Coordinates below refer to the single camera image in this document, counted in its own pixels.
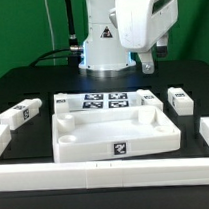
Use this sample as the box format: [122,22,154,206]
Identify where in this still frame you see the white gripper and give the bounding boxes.
[110,0,178,74]

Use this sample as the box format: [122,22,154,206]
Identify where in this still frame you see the white cable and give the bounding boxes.
[44,0,58,66]

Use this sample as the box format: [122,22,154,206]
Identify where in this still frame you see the white desk top tray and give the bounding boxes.
[52,105,181,163]

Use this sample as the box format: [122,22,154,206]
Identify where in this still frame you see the black cable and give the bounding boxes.
[25,0,86,67]

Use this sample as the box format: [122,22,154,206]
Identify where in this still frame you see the fiducial marker sheet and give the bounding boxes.
[82,92,130,110]

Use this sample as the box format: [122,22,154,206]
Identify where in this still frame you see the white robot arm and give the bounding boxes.
[79,0,178,78]

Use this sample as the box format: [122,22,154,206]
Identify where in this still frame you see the white U-shaped fence frame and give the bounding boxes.
[0,111,209,199]

